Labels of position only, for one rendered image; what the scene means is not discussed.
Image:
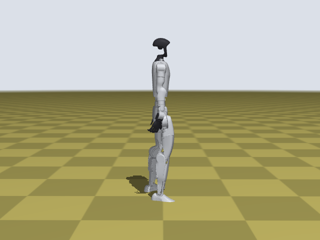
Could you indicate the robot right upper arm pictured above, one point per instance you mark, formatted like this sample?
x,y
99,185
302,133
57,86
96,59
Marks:
x,y
160,76

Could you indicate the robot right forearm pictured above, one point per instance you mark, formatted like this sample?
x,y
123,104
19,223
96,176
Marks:
x,y
161,103

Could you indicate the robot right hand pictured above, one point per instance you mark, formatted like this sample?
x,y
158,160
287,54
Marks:
x,y
156,125

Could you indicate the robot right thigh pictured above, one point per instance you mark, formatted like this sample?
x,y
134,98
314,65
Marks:
x,y
167,136

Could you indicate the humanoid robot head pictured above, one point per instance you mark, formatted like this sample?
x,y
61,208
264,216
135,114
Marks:
x,y
161,43

